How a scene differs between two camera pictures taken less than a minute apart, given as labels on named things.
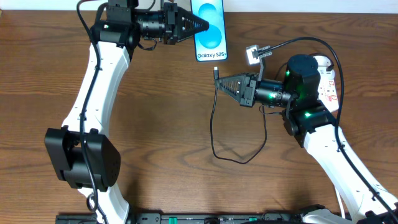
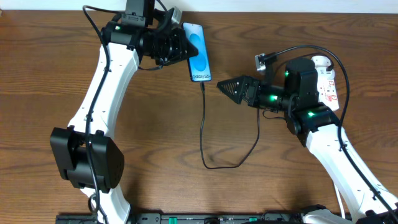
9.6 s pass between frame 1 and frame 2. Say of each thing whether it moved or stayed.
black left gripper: moved
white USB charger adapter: stayed
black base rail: stayed
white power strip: stayed
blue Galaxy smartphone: moved
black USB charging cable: moved
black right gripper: stayed
